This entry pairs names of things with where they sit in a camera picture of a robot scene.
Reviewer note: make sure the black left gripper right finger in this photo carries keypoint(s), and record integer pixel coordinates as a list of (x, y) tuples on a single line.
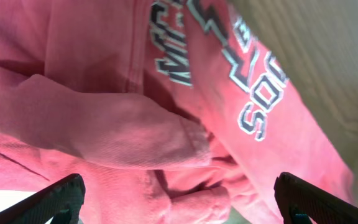
[(300, 202)]

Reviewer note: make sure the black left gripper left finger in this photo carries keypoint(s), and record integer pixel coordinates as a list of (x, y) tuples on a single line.
[(59, 203)]

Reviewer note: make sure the red orange t-shirt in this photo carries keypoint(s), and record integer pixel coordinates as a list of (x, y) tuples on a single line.
[(171, 111)]

